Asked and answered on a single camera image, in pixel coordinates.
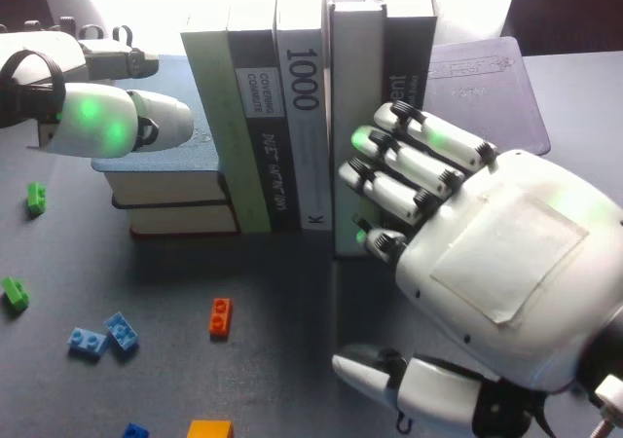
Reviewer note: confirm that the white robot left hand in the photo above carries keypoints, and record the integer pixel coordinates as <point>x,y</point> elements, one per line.
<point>97,121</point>

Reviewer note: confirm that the green spine book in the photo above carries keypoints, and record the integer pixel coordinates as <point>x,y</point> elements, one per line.
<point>219,107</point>

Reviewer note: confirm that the green toy block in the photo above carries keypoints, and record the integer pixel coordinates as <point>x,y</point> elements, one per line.
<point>15,293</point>
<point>36,199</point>

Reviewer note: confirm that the dark blue toy block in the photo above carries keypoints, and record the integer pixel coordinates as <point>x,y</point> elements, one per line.
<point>135,431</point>

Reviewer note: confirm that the black Most Excellent book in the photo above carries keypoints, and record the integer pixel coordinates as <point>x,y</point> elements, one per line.
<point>409,44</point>

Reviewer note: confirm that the purple cover book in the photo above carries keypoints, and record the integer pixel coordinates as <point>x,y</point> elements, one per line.
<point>487,92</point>

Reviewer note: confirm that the orange toy block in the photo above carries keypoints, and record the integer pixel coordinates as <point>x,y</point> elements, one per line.
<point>221,317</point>

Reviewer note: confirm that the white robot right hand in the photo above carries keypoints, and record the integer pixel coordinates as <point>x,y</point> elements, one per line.
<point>506,263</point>

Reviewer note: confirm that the black Covering Commute book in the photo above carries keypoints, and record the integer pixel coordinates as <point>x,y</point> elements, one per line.
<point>265,165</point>

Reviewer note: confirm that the white 1000 book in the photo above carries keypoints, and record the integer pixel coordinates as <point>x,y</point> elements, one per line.
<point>309,165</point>

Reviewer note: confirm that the grey table cloth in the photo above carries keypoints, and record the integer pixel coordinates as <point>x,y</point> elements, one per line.
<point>272,336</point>

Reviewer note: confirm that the blue cover book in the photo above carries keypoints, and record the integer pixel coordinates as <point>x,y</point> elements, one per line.
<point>165,187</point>

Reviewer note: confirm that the light blue toy block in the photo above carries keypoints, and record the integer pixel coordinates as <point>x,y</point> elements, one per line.
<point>121,330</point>
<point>86,341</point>

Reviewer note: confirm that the black Let It Be book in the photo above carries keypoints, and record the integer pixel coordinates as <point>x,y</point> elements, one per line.
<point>357,68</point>

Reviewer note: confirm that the yellow toy block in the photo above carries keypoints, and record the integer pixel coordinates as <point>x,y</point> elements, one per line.
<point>210,429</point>

